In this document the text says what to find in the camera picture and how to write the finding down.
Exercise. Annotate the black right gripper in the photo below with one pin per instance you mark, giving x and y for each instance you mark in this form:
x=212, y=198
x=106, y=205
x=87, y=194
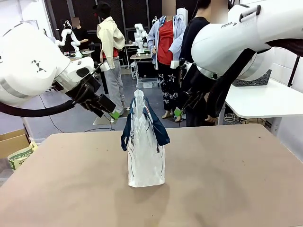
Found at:
x=195, y=82

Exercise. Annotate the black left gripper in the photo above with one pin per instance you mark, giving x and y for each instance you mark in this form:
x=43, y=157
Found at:
x=104, y=104

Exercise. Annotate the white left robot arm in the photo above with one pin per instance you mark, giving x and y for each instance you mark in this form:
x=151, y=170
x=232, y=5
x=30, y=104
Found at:
x=23, y=59

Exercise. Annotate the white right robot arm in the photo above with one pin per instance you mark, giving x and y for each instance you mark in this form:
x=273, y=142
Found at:
x=225, y=42

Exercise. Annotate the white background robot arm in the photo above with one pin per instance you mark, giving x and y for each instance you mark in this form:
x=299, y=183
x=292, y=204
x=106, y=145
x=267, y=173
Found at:
x=67, y=33
x=140, y=35

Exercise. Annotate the person's left hand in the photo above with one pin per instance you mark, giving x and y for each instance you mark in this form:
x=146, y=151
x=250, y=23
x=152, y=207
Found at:
x=211, y=119

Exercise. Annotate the clear plastic storage box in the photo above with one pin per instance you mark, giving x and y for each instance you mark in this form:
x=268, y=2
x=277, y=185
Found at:
x=148, y=83

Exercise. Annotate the mannequin blue shirt red top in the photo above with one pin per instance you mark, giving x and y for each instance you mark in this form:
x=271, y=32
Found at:
x=165, y=42

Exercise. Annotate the mannequin with beige jacket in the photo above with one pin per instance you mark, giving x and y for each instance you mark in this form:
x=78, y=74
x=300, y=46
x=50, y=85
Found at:
x=110, y=40

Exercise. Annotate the cardboard box under table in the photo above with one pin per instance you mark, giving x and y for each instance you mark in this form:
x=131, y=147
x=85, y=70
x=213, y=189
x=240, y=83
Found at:
x=256, y=121

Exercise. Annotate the white side table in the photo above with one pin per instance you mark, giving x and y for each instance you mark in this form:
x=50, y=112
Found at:
x=260, y=101

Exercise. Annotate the grey mesh basket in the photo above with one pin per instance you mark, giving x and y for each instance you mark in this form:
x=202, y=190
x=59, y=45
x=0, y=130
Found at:
x=255, y=81

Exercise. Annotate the person in black t-shirt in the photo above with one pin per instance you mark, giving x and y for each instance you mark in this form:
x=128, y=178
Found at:
x=193, y=30

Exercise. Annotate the background person black shirt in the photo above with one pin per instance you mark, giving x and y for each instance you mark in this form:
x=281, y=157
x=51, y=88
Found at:
x=80, y=34

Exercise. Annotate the green printed white sack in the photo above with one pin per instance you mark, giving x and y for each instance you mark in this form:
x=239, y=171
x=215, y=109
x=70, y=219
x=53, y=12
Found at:
x=22, y=156

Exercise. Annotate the brown cardboard box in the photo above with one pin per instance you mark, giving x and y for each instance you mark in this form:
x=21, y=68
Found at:
x=11, y=142

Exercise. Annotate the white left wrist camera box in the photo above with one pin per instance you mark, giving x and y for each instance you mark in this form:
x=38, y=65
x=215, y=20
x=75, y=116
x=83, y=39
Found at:
x=104, y=66

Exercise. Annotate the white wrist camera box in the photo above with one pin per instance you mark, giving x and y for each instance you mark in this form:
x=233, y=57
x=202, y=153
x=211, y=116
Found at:
x=104, y=66
x=175, y=64

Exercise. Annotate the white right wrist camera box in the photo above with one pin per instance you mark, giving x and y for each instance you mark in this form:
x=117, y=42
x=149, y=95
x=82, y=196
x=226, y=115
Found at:
x=175, y=64

